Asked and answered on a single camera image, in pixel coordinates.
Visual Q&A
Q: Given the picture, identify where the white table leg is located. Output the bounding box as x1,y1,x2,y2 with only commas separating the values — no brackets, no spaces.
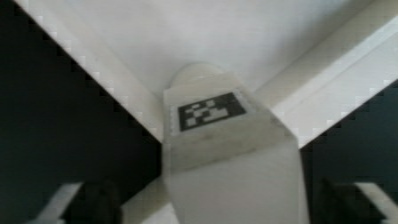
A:
162,63,310,224

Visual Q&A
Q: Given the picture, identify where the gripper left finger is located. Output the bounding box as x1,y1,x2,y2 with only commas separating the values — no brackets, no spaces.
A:
24,181,123,224

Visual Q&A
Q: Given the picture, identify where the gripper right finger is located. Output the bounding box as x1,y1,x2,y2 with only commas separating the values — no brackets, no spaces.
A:
311,179,398,224

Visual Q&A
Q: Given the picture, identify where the white square table top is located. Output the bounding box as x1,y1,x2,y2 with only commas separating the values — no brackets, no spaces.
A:
11,0,398,224

